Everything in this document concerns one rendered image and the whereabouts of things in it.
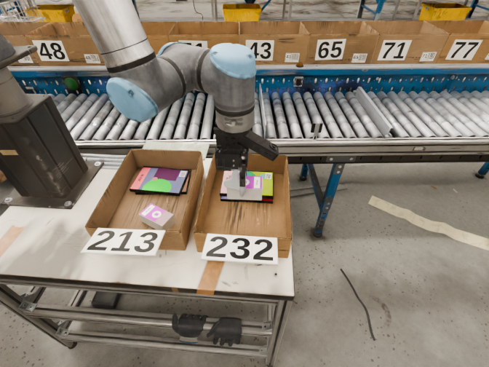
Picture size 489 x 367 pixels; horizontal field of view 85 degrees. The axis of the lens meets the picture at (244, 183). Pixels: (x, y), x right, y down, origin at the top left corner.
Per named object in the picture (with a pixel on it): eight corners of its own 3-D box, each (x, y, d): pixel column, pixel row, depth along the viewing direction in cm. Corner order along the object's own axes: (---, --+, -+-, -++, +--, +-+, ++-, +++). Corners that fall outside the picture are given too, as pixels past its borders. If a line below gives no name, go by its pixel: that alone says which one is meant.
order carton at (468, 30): (435, 65, 161) (450, 33, 149) (412, 49, 182) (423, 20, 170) (500, 64, 161) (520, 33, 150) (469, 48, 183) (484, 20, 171)
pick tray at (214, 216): (196, 253, 83) (191, 233, 76) (215, 171, 110) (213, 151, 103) (289, 258, 81) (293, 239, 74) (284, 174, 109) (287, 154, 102)
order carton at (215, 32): (172, 66, 159) (167, 34, 147) (180, 50, 180) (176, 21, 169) (239, 66, 159) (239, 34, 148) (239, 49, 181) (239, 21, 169)
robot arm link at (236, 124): (255, 98, 64) (254, 119, 57) (255, 116, 68) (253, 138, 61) (217, 97, 65) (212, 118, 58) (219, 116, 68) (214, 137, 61)
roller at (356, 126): (359, 146, 131) (362, 137, 128) (332, 97, 169) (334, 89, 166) (370, 146, 131) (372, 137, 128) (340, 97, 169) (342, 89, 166)
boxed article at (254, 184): (228, 186, 82) (228, 175, 79) (261, 187, 82) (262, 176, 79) (227, 199, 78) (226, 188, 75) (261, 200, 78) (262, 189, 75)
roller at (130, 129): (118, 148, 130) (115, 140, 126) (145, 99, 168) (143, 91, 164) (129, 148, 130) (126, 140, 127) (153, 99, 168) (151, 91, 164)
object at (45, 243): (-45, 275, 80) (-53, 270, 78) (65, 156, 122) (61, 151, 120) (293, 301, 75) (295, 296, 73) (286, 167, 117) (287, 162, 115)
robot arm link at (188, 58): (142, 51, 55) (190, 61, 51) (177, 34, 62) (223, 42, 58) (153, 94, 62) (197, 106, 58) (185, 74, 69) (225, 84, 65)
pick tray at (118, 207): (95, 247, 84) (82, 228, 77) (137, 168, 112) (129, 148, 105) (185, 251, 83) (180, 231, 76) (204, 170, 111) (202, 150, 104)
